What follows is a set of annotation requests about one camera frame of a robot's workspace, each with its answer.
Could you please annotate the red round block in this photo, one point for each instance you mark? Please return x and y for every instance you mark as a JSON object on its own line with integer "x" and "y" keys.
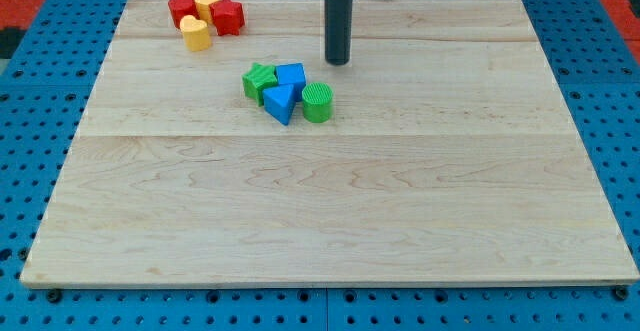
{"x": 180, "y": 8}

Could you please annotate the green star block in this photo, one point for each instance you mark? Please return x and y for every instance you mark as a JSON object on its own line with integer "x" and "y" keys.
{"x": 257, "y": 79}

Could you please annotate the blue triangle block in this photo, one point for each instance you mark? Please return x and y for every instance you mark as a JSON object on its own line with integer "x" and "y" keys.
{"x": 279, "y": 102}

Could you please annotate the yellow heart block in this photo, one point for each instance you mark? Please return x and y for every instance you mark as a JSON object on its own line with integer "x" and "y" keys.
{"x": 195, "y": 33}

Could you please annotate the green cylinder block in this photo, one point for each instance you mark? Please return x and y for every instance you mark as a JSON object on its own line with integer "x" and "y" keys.
{"x": 317, "y": 100}

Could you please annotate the light wooden board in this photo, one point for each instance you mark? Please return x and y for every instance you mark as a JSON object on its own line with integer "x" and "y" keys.
{"x": 450, "y": 160}

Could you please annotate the blue cube block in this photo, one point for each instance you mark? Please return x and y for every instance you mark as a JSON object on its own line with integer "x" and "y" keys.
{"x": 292, "y": 74}

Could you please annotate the yellow hexagon block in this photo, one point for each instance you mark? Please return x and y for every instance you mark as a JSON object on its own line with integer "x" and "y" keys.
{"x": 204, "y": 10}

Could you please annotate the red star block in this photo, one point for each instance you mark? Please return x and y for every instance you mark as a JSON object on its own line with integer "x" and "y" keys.
{"x": 227, "y": 17}

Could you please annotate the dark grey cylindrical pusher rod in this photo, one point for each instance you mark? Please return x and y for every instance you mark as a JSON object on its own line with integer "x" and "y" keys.
{"x": 337, "y": 34}

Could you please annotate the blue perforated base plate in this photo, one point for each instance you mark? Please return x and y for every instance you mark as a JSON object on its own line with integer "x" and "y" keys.
{"x": 45, "y": 88}

